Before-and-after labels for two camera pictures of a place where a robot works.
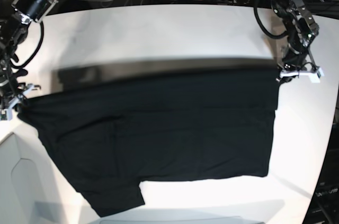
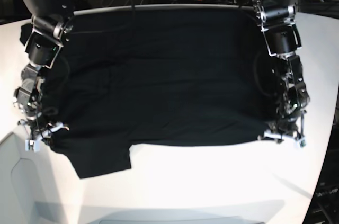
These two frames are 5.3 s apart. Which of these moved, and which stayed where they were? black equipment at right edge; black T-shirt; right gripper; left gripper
Moved: black T-shirt; left gripper; right gripper
Stayed: black equipment at right edge
